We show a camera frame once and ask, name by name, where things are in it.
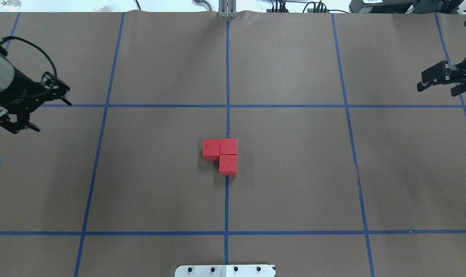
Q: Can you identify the red block two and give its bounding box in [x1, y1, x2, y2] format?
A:
[202, 139, 220, 161]

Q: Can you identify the red block three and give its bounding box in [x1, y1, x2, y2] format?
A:
[219, 138, 238, 155]

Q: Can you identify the red block one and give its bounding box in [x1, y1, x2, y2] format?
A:
[219, 154, 237, 176]

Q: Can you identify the black power box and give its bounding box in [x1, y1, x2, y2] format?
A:
[349, 0, 414, 14]

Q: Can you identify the brown paper mat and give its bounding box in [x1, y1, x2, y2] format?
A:
[0, 10, 466, 277]

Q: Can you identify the aluminium frame post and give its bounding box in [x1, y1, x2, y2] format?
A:
[218, 0, 237, 18]

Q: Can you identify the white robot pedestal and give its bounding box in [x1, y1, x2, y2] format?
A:
[174, 264, 276, 277]

